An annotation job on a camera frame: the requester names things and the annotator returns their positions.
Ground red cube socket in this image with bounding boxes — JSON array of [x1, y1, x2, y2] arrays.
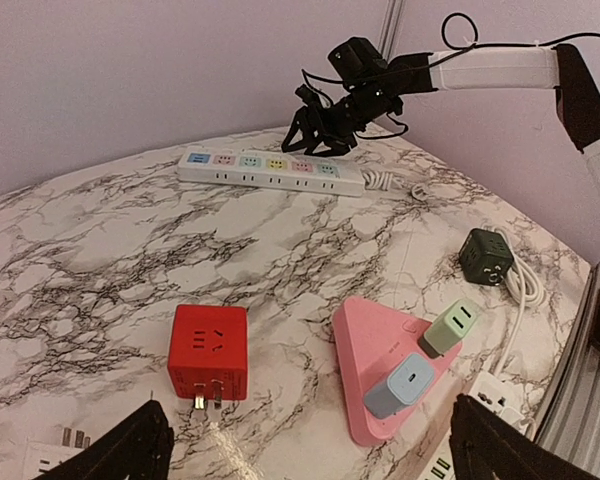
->
[[167, 304, 249, 410]]

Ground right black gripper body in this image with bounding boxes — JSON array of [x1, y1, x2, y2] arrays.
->
[[310, 89, 403, 143]]

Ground dark green charger plug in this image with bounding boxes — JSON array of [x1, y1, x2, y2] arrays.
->
[[459, 228, 514, 286]]

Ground long white colourful power strip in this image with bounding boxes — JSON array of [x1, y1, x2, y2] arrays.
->
[[175, 147, 434, 202]]

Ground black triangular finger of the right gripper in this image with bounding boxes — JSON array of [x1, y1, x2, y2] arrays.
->
[[281, 107, 318, 153]]

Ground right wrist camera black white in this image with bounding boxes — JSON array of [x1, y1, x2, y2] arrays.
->
[[295, 84, 333, 108]]

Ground left gripper black triangular left finger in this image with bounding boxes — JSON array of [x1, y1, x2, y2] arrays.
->
[[37, 400, 173, 480]]

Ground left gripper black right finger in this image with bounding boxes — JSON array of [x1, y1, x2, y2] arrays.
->
[[449, 394, 594, 480]]

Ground white power strip with USB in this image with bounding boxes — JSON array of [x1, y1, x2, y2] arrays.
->
[[418, 373, 543, 479]]

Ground white cube socket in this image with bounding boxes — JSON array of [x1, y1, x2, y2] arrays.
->
[[21, 427, 91, 479]]

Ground green plug adapter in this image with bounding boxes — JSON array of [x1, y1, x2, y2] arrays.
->
[[418, 298, 481, 359]]

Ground pink triangular power socket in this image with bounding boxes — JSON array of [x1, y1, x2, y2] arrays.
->
[[331, 295, 464, 447]]

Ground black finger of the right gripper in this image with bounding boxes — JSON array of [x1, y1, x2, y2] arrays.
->
[[304, 136, 358, 158]]

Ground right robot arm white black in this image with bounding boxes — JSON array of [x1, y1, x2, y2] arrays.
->
[[282, 35, 600, 195]]

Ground right aluminium frame post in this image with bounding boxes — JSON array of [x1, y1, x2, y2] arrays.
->
[[378, 0, 405, 60]]

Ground light blue charger plug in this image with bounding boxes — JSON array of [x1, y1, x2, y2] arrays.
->
[[364, 352, 435, 419]]

